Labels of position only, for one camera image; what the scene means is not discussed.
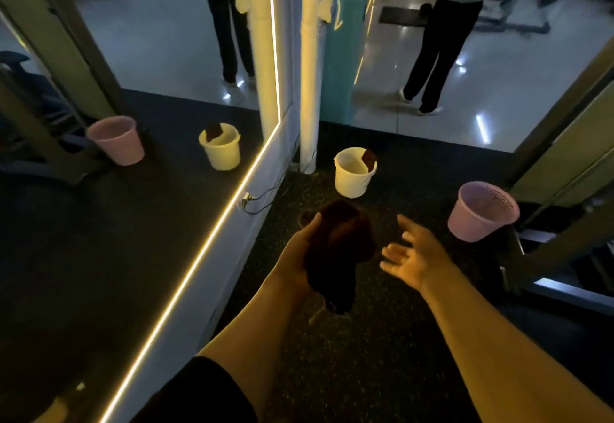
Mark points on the person's right hand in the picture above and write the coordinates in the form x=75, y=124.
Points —
x=417, y=257

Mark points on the large wall mirror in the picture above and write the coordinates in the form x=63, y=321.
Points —
x=115, y=245

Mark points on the person's right forearm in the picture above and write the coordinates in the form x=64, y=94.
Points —
x=518, y=351

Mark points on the white plastic basin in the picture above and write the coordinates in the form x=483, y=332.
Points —
x=353, y=176

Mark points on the dark brown cleaning cloth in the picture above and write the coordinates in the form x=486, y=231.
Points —
x=336, y=250

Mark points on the white round pillar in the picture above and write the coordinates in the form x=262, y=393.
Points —
x=309, y=73

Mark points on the person's left hand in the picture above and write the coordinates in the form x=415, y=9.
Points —
x=295, y=260

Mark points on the beige gym machine frame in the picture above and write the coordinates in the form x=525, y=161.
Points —
x=566, y=178

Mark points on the pink plastic basket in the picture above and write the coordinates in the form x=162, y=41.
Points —
x=480, y=212

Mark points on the small wall plug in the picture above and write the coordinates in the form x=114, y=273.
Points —
x=247, y=199

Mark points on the person's left forearm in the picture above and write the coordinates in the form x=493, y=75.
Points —
x=254, y=327

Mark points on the teal wall panel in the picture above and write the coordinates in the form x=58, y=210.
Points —
x=345, y=44

